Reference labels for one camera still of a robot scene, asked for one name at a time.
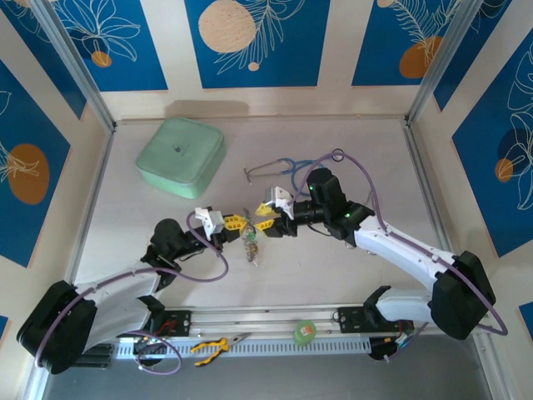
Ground blue stethoscope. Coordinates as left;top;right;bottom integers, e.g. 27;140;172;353
243;148;346;197

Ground mint green zip case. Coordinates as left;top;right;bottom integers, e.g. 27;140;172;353
136;117;227;199

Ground green tape roll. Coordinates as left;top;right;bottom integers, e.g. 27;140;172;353
293;319;317;347

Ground yellow black pliers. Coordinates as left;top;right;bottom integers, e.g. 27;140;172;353
191;332;253;368

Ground black ribbed block stack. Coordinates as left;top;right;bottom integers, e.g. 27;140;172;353
74;343;114;370

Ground grey metal shelf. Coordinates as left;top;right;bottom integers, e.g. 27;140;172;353
39;335;496;400

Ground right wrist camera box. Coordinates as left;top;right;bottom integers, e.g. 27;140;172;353
264;186;295;209

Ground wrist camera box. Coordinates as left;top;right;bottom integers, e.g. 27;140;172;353
264;186;295;209
194;206;226;237

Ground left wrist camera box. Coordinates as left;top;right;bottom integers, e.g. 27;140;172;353
194;206;226;237

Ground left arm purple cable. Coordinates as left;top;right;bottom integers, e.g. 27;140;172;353
35;211;229;374

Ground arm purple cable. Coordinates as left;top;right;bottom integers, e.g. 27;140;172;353
35;211;229;374
297;152;510;363

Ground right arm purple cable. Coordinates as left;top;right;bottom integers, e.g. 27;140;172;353
297;152;510;363

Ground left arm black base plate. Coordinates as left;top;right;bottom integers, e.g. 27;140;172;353
141;308;193;338

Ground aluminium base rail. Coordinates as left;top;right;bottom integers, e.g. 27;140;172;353
35;300;495;343

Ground aluminium table side rail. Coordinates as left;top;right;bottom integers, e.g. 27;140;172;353
62;124;117;309
401;120;466;301

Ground grey slotted cable duct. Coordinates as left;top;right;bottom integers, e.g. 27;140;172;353
116;336;372;358

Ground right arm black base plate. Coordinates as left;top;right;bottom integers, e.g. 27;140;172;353
336;306;416;334

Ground aluminium frame post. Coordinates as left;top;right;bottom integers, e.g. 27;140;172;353
28;0;117;133
404;0;491;126

